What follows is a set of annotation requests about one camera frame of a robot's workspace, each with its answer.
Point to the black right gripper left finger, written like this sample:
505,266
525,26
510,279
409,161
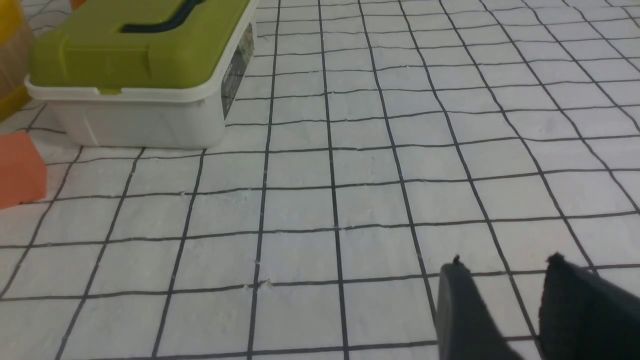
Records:
464,327

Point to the green lidded white storage box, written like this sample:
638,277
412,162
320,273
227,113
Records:
145,73

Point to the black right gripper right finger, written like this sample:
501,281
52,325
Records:
585,317

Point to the orange foam cube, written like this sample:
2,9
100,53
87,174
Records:
23,172

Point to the bamboo steamer basket yellow rim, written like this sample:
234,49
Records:
16,38

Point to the white black grid tablecloth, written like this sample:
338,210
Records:
371,141

